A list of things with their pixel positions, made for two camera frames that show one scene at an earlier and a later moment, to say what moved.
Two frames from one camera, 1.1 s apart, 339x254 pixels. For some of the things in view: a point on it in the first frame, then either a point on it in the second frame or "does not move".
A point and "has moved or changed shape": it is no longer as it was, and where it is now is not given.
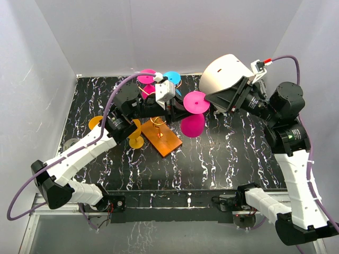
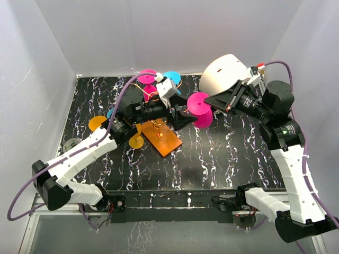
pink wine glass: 195,105 has moved or changed shape
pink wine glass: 148,89 does not move
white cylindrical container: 221,73 does not move
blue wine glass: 174,77 does not move
